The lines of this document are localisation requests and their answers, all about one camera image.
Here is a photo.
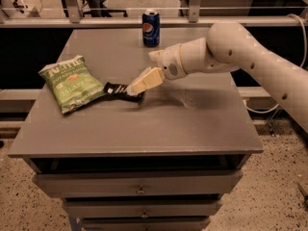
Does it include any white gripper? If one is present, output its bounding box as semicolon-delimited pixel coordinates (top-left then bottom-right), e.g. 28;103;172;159
127;43;187;95

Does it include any black rxbar chocolate bar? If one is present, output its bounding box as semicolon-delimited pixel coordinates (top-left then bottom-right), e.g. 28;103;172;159
103;82;145;103

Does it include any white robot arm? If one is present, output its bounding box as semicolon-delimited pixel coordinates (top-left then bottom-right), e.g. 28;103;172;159
128;21;308;131

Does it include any green jalapeno chip bag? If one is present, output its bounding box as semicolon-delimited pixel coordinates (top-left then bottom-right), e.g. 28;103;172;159
38;55;106;115

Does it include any blue pepsi can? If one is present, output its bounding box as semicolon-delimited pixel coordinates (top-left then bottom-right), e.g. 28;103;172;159
142;9;160;47

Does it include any grey drawer cabinet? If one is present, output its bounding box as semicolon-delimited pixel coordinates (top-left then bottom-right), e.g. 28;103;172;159
7;27;265;231

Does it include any top grey drawer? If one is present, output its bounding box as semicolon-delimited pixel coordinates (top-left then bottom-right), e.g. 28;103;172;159
33;170;243;198

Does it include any grey drawer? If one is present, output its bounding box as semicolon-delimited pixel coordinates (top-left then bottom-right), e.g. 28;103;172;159
82;217;210;231
64;199;222;218
33;170;243;198

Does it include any middle grey drawer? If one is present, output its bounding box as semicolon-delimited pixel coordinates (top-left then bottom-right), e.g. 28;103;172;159
64;199;222;218

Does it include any bottom grey drawer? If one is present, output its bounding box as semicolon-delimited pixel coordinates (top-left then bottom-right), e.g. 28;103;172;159
82;217;210;231

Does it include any metal railing frame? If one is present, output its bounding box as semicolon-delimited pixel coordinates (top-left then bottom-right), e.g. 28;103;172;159
1;0;308;28

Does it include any white cable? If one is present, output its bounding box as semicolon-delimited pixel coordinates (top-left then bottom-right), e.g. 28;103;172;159
244;13;308;115

